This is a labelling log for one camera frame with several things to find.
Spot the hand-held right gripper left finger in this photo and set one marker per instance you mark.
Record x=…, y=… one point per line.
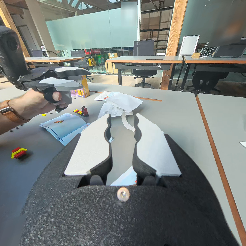
x=90, y=149

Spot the wooden post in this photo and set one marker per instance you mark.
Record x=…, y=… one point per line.
x=7, y=19
x=173, y=48

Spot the long red black brick model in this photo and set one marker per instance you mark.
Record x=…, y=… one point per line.
x=84, y=111

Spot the white printed leaflet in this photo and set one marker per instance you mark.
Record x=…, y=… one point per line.
x=105, y=95

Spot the cardboard box stack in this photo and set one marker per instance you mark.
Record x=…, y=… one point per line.
x=111, y=63

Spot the person's left forearm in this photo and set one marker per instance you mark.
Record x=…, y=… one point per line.
x=5, y=125

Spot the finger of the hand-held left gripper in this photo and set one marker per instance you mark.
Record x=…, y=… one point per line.
x=63, y=84
x=73, y=71

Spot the purple toy brick box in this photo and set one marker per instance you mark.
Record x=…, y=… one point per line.
x=84, y=90

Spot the torn white paper strip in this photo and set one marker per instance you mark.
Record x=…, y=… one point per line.
x=125, y=121

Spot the small cardboard box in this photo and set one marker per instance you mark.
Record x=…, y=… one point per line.
x=196, y=55

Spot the white paper sheet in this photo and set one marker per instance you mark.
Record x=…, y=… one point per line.
x=243, y=144

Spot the grey laptop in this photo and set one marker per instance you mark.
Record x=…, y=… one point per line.
x=228, y=51

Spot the black office chair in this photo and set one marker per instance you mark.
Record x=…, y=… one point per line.
x=78, y=55
x=144, y=48

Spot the small red white sign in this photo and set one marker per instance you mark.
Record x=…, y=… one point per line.
x=43, y=48

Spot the grey desk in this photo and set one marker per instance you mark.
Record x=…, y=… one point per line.
x=211, y=60
x=226, y=119
x=173, y=125
x=144, y=59
x=55, y=59

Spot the person's left hand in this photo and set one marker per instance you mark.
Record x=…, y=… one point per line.
x=32, y=103

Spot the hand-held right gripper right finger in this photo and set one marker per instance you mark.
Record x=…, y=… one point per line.
x=155, y=151

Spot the white framed display panel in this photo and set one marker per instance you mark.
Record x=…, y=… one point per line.
x=189, y=45

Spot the small black Lego piece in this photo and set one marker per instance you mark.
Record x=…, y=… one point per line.
x=19, y=152

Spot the torn white paper bag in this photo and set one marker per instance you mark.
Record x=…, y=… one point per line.
x=123, y=102

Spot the light blue instruction booklet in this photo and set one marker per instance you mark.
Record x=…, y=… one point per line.
x=65, y=126

